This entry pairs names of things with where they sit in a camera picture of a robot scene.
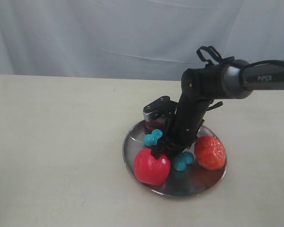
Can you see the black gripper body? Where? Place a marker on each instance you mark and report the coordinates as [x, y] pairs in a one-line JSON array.
[[183, 127]]

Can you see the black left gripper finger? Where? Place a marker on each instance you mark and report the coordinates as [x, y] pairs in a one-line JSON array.
[[157, 151]]

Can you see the blue dumbbell toy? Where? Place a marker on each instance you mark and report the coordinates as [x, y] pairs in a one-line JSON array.
[[180, 159]]

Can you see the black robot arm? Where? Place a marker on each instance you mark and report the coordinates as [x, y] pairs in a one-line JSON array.
[[235, 79]]

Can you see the red apple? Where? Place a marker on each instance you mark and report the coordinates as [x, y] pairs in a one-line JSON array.
[[149, 170]]

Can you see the dark purple sweet potato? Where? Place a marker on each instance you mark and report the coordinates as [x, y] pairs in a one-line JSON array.
[[152, 125]]

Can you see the orange fruit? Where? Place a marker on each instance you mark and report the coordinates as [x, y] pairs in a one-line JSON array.
[[210, 153]]

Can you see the round stainless steel plate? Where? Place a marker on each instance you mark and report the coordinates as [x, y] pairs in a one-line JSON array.
[[192, 181]]

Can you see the light blue backdrop cloth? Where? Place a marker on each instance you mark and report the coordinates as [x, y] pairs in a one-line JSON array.
[[134, 39]]

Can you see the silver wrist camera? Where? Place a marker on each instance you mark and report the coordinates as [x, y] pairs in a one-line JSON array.
[[161, 108]]

